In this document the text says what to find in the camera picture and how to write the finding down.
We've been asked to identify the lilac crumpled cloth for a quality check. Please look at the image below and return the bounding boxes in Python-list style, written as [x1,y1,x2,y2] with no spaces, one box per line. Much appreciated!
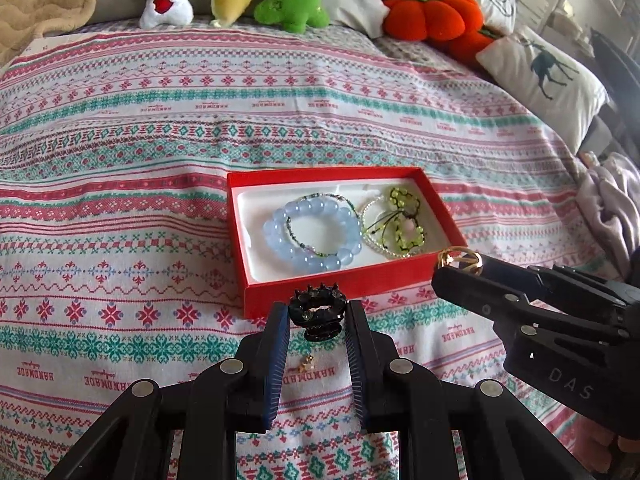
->
[577,153,639,278]

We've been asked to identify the gold rings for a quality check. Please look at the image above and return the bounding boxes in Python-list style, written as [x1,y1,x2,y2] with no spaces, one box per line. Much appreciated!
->
[436,245,484,276]

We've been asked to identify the patterned handmade bedspread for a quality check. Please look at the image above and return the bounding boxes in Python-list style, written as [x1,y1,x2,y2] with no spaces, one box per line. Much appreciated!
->
[1,22,615,479]

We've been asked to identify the small gold earring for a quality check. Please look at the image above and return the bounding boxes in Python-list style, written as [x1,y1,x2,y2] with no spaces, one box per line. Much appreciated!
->
[297,354,314,374]

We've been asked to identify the red jewelry box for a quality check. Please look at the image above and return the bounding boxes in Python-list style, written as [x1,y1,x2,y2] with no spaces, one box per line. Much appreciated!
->
[228,167,465,318]

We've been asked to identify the green seed bead bracelet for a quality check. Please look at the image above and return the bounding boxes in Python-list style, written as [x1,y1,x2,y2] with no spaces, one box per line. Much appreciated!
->
[283,190,362,258]

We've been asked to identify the person right hand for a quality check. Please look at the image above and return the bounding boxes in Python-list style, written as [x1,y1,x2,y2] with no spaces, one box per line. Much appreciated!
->
[573,416,640,474]

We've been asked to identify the black flower ring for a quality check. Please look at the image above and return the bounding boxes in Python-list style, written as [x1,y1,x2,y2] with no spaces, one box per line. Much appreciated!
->
[287,283,348,343]

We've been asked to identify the blue bead bracelet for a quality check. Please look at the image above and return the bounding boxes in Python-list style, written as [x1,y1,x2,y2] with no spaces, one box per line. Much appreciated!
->
[261,195,364,276]

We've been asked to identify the orange pumpkin plush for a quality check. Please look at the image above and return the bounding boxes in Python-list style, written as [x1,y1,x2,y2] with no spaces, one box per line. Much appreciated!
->
[382,0,500,72]

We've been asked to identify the white deer pillow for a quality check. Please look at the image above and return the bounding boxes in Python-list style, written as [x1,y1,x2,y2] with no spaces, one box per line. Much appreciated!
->
[476,25,608,154]

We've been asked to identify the white pearl bracelet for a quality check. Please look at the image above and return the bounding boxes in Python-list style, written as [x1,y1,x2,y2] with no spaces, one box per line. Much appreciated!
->
[360,193,426,260]

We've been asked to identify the green bead cord bracelet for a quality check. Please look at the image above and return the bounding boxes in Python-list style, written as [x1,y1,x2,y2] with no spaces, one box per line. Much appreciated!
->
[363,186,428,256]

